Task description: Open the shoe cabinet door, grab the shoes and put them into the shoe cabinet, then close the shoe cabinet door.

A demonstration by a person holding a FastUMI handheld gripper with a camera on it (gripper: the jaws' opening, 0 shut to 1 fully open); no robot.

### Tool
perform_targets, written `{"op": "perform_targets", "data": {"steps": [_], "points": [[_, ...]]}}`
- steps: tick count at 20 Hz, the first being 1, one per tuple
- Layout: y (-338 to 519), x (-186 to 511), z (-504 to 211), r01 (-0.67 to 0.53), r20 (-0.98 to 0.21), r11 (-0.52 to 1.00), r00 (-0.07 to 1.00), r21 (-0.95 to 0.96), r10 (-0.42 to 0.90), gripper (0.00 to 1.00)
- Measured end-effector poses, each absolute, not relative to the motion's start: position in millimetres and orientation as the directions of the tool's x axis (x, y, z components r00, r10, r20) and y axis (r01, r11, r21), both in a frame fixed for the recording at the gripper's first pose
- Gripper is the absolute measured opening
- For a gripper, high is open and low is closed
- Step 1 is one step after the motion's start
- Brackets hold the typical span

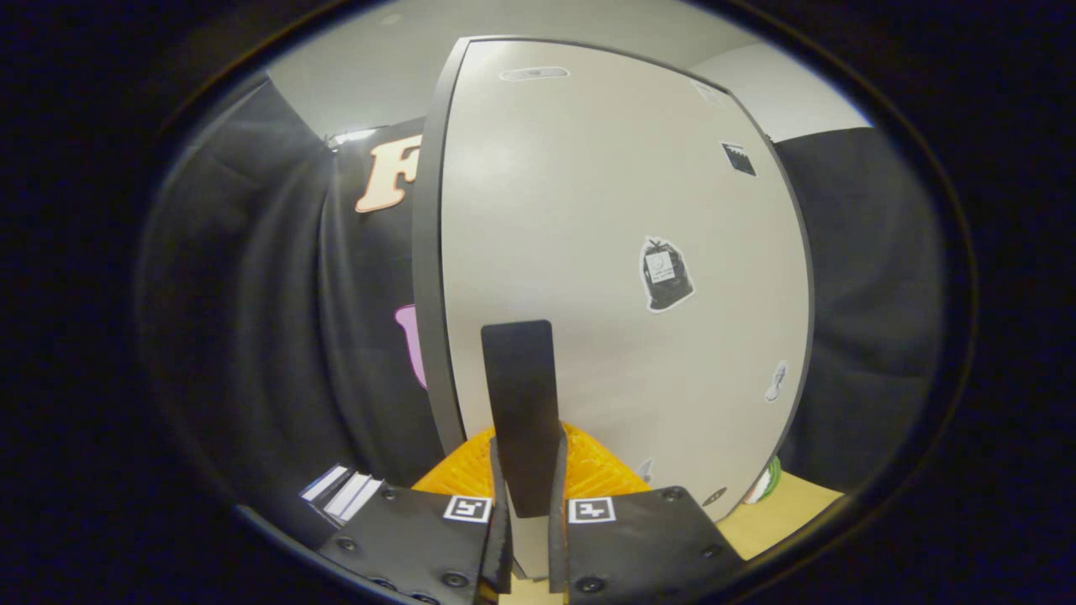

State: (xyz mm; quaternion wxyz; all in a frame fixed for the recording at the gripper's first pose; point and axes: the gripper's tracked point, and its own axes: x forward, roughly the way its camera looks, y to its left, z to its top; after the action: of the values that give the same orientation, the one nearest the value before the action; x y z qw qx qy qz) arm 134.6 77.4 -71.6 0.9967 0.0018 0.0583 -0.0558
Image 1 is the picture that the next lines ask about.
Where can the grey shoe cabinet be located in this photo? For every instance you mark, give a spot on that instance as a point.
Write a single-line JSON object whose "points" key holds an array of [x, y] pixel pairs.
{"points": [[425, 252]]}

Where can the blue cover book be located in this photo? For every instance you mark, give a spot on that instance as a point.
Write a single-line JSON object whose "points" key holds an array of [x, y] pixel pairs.
{"points": [[324, 483]]}

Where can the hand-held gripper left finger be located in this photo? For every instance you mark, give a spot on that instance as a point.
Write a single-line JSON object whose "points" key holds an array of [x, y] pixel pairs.
{"points": [[420, 538]]}

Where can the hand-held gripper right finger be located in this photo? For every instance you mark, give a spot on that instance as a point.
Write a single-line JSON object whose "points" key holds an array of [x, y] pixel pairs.
{"points": [[647, 546]]}

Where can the green white object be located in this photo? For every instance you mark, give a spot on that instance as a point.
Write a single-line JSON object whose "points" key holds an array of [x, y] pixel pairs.
{"points": [[767, 483]]}

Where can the grey cover book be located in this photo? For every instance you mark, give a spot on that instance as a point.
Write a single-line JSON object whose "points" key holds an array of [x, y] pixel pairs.
{"points": [[357, 497]]}

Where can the black backdrop cloth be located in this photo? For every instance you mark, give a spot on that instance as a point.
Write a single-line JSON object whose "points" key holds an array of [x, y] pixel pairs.
{"points": [[866, 294], [252, 294]]}

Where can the white shoe cabinet door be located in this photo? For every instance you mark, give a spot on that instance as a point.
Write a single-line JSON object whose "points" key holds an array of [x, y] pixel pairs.
{"points": [[588, 210]]}

